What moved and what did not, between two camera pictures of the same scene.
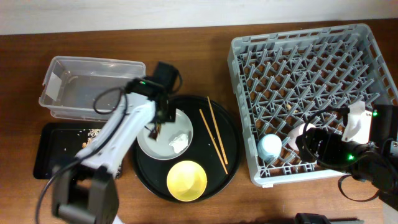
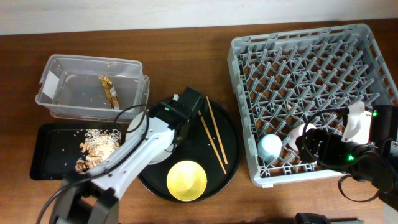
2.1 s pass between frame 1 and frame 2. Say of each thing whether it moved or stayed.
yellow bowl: stayed
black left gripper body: moved
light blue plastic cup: stayed
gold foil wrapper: moved
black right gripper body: stayed
